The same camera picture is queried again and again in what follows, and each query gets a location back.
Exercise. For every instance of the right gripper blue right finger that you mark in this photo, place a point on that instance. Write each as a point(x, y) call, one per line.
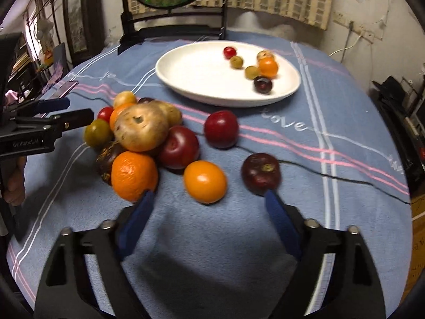
point(283, 224)

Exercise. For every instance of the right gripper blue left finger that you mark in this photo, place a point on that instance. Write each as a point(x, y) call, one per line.
point(132, 221)

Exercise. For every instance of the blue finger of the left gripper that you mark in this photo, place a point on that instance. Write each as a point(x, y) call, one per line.
point(71, 120)
point(52, 105)

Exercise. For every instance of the yellow-green tomato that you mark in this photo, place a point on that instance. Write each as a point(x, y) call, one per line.
point(97, 134)

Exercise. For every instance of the red cherry tomato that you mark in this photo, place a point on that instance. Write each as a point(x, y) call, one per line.
point(105, 113)
point(229, 52)

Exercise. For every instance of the large orange tangerine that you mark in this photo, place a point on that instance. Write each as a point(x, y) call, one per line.
point(133, 174)

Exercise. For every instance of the dark purple mangosteen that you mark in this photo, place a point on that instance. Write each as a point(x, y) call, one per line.
point(261, 172)

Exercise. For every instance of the dark avocado-like fruit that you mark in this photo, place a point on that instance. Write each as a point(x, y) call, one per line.
point(105, 159)

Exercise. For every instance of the pale yellow fruit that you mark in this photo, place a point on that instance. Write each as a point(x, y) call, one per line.
point(124, 97)

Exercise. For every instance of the large beige pomegranate-like fruit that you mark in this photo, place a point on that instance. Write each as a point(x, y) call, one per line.
point(141, 127)

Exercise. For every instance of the small orange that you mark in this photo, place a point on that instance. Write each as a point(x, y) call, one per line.
point(205, 182)
point(268, 67)

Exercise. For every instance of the dark red plum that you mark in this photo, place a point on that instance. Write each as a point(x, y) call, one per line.
point(180, 148)
point(221, 129)

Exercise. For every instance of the small dark plum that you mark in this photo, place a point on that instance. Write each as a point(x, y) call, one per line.
point(263, 85)

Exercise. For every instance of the green-brown longan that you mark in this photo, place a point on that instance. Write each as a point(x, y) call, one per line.
point(236, 62)
point(251, 72)

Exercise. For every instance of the small beige fruit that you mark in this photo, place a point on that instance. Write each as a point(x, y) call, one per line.
point(264, 54)

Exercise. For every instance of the person's left hand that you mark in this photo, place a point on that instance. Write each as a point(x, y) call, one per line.
point(15, 190)

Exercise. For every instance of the smartphone on table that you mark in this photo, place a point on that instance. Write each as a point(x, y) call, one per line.
point(64, 90)

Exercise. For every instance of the standing fan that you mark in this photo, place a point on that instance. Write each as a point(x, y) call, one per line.
point(45, 39)

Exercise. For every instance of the small dark grape-like fruit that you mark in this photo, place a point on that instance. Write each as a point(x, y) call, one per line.
point(145, 100)

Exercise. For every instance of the dark framed picture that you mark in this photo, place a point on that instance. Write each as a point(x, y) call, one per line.
point(84, 27)

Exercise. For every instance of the white oval plate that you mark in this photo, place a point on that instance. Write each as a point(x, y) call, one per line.
point(200, 72)

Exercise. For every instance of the dark media desk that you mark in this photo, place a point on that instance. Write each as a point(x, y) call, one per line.
point(388, 97)

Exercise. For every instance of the round goldfish screen ornament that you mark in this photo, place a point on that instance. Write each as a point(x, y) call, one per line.
point(135, 11)

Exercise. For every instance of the white wall power strip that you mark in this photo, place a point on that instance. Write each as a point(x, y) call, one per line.
point(359, 29)

